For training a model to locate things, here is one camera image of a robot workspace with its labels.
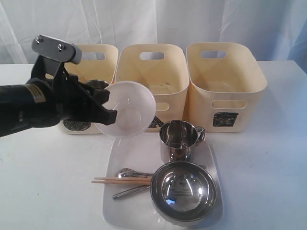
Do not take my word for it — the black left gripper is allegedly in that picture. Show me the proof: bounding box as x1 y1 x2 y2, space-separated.
31 56 118 126

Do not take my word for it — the steel cup with wire handle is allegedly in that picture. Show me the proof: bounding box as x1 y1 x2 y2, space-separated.
85 80 109 90

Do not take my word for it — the white plastic bowl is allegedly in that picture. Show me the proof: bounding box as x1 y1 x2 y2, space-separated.
95 81 156 138

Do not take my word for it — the stainless steel bowl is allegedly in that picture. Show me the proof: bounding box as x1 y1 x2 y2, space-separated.
150 161 217 227

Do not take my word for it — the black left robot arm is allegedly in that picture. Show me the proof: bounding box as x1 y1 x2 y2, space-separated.
0 56 118 137

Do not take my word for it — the cream bin with circle mark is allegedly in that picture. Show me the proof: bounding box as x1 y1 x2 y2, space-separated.
58 44 119 135

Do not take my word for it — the white square plate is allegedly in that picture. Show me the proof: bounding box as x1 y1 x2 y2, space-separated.
102 133 224 230

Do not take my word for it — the stainless steel spoon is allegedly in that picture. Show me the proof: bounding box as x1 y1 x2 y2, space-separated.
116 168 153 178

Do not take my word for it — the cream bin with triangle mark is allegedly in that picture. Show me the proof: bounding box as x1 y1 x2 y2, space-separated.
113 44 190 132

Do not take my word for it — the stainless steel knife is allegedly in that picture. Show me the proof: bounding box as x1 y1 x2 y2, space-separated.
112 185 150 200

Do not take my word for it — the cream bin with square mark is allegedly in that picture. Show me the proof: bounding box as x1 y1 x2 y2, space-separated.
186 42 267 133

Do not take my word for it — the white backdrop curtain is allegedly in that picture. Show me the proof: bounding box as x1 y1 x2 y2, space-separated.
0 0 307 69

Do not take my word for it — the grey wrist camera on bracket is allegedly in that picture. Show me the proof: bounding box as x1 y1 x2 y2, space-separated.
31 34 82 65

